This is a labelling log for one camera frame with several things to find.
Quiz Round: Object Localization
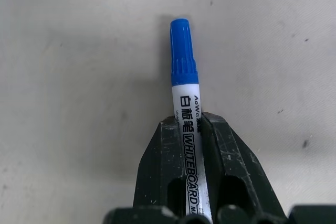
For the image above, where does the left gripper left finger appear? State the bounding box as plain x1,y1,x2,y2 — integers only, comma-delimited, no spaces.
132,118,192,209

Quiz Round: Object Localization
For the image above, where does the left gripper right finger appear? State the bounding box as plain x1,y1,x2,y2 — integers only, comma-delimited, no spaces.
200,111,289,209

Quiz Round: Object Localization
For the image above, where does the blue capped whiteboard marker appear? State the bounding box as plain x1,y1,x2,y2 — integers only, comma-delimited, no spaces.
169,18,212,220

